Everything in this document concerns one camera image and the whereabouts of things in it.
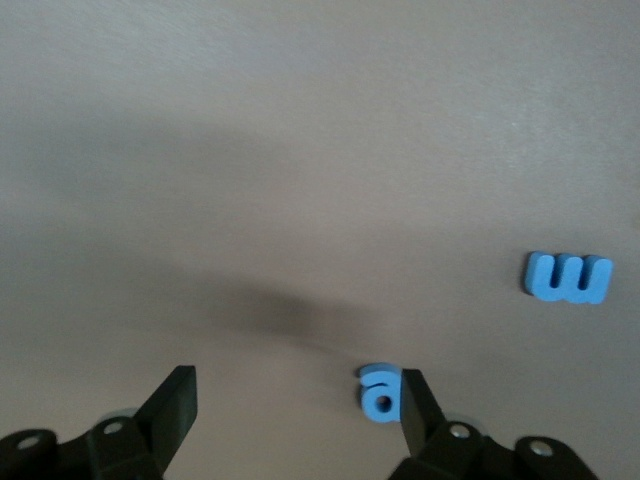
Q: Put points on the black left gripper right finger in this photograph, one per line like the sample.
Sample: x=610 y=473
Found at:
x=430 y=440

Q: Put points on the blue lowercase letter a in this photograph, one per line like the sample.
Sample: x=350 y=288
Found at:
x=369 y=410

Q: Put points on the blue lowercase letter m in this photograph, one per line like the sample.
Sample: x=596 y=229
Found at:
x=540 y=280

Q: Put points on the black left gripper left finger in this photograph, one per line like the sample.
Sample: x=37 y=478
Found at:
x=150 y=440

